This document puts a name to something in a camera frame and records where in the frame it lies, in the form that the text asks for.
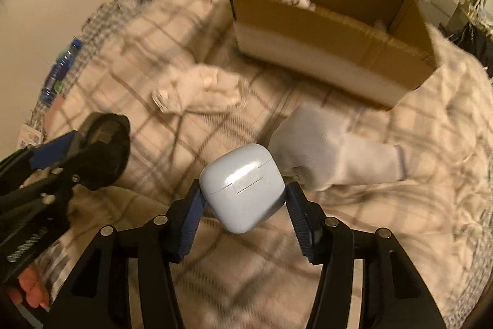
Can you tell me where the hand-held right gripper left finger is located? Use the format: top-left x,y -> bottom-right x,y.
46,188 -> 206,329

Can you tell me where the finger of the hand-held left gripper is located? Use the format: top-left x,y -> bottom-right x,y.
0,132 -> 84,184
0,169 -> 79,227

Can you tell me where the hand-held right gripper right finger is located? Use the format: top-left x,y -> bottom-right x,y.
285,182 -> 447,329

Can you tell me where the black round case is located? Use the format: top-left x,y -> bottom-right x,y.
75,112 -> 132,193

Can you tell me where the light blue earbuds case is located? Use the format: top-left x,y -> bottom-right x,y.
199,143 -> 286,234

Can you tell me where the cardboard box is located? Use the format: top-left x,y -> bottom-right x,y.
228,0 -> 444,110

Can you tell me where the person's left hand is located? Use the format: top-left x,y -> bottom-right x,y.
16,268 -> 51,310

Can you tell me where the white paper packet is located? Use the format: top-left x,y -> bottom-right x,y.
18,124 -> 44,149

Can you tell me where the blue plastic bottle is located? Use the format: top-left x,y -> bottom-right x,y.
57,38 -> 84,73
40,71 -> 67,107

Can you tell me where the white sock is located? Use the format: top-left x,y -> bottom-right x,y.
270,102 -> 408,191

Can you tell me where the plaid blanket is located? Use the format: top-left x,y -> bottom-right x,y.
23,0 -> 493,329

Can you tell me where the crumpled white cloth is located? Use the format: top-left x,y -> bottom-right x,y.
152,65 -> 251,114

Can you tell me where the white cloth item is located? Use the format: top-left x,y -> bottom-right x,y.
281,0 -> 317,10

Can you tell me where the dark clothing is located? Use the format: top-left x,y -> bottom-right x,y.
454,20 -> 493,77

